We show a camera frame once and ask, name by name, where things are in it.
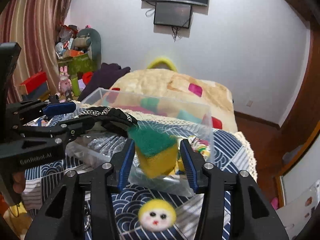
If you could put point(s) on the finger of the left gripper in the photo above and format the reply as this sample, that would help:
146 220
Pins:
72 127
58 108

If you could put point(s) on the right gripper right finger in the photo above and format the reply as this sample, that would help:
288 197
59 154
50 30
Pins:
252 216

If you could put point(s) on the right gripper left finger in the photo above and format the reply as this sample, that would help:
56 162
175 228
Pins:
62 214

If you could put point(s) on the grey glitter pouch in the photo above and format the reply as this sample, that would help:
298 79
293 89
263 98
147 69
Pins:
106 144

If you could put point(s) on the black gold-patterned cloth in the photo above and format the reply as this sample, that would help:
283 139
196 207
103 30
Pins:
114 120

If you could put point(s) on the floral fabric scrunchie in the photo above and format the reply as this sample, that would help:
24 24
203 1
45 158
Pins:
200 145

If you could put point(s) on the yellow-haired doll head toy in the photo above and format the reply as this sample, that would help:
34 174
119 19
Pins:
156 215

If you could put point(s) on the yellow green sponge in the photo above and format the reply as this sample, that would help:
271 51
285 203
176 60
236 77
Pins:
157 152

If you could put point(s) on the person's left hand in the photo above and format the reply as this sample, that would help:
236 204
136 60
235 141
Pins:
19 182

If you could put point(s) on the red box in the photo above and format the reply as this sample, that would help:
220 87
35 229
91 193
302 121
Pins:
32 83

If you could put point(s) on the pink rabbit figurine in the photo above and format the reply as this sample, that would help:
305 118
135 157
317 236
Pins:
65 84

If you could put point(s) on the green bottle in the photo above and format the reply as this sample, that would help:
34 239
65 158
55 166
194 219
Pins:
75 85

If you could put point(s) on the red cushion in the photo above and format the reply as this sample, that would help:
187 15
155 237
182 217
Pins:
86 77

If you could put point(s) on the dark purple garment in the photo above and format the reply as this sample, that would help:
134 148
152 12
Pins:
105 78

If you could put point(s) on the green storage box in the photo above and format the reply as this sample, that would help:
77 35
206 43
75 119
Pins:
81 63

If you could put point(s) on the wooden wardrobe with sliding door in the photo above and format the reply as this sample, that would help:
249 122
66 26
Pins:
299 178

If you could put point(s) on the green grey plush toy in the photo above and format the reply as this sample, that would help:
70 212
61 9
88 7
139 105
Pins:
89 39

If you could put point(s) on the striped brown curtain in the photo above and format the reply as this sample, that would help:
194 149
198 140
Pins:
34 25

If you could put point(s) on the clear plastic storage box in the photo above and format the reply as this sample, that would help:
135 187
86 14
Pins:
175 118

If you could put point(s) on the beige patchwork blanket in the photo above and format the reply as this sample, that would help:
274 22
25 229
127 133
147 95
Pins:
181 87

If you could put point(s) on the small black wall monitor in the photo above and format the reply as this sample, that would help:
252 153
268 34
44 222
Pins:
173 14

